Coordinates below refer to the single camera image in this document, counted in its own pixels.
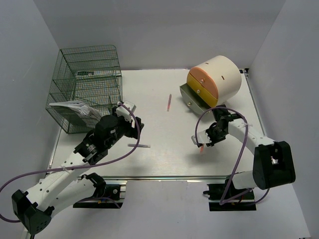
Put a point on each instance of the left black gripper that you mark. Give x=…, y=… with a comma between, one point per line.
x=132, y=132

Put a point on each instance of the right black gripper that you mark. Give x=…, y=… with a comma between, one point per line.
x=213, y=141

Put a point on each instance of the grey setup guide booklet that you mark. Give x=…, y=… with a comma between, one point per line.
x=77, y=113

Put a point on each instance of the round white drawer organizer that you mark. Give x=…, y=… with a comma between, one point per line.
x=210, y=84

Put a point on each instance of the purple pink pen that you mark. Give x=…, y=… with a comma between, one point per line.
x=169, y=102

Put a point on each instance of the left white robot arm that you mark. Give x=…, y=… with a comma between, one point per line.
x=69, y=184

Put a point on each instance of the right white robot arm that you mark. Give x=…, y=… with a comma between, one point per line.
x=272, y=160

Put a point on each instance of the dark purple pen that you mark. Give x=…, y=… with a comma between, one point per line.
x=139, y=145

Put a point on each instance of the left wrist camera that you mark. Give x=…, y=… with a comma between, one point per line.
x=125, y=109

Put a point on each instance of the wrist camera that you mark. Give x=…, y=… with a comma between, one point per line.
x=125, y=109
x=201, y=138

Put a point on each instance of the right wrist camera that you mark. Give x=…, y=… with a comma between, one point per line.
x=201, y=138

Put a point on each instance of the green wire mesh rack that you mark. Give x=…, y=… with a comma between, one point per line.
x=91, y=75

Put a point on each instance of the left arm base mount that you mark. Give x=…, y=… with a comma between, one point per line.
x=106, y=195

